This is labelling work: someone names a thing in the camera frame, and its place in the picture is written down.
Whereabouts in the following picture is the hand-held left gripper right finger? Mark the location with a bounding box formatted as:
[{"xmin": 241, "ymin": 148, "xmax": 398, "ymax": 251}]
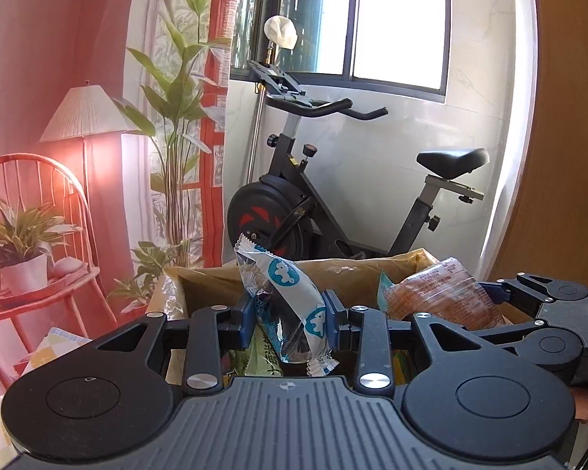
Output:
[{"xmin": 323, "ymin": 290, "xmax": 477, "ymax": 395}]

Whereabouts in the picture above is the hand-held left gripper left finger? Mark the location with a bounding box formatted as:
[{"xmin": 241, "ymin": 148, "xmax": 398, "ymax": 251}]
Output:
[{"xmin": 98, "ymin": 298, "xmax": 256, "ymax": 395}]

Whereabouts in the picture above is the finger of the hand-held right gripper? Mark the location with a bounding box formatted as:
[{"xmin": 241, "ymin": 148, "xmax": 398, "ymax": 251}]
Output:
[
  {"xmin": 477, "ymin": 271, "xmax": 554, "ymax": 321},
  {"xmin": 470, "ymin": 320, "xmax": 544, "ymax": 353}
]

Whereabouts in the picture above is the blue and white snack packet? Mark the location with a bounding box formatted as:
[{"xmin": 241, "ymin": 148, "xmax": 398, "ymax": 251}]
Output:
[{"xmin": 232, "ymin": 232, "xmax": 340, "ymax": 379}]

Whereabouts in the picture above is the plastic-lined cardboard box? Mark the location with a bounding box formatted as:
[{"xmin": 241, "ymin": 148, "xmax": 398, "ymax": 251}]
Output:
[{"xmin": 147, "ymin": 247, "xmax": 536, "ymax": 389}]

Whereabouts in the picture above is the orange snack packet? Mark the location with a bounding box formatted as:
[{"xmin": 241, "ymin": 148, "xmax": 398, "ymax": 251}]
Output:
[{"xmin": 377, "ymin": 257, "xmax": 508, "ymax": 332}]

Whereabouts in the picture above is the person's right hand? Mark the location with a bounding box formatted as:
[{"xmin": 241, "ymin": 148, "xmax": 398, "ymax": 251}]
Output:
[{"xmin": 571, "ymin": 386, "xmax": 588, "ymax": 425}]

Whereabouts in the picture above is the green snack packet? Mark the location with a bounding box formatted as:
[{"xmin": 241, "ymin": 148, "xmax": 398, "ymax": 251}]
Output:
[{"xmin": 224, "ymin": 328, "xmax": 286, "ymax": 379}]

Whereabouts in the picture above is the black exercise bike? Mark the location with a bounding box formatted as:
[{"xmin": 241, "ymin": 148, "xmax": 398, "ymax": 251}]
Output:
[{"xmin": 225, "ymin": 59, "xmax": 491, "ymax": 266}]

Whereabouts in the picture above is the pole with white cloth cap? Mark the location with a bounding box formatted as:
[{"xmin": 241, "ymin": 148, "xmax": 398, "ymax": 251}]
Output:
[{"xmin": 247, "ymin": 14, "xmax": 299, "ymax": 183}]

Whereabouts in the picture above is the black-framed window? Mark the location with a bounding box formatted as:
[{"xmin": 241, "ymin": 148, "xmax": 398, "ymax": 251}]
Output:
[{"xmin": 230, "ymin": 0, "xmax": 452, "ymax": 105}]

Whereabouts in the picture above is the printed room-scene backdrop cloth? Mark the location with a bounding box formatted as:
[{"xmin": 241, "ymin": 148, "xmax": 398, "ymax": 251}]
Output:
[{"xmin": 0, "ymin": 0, "xmax": 234, "ymax": 405}]

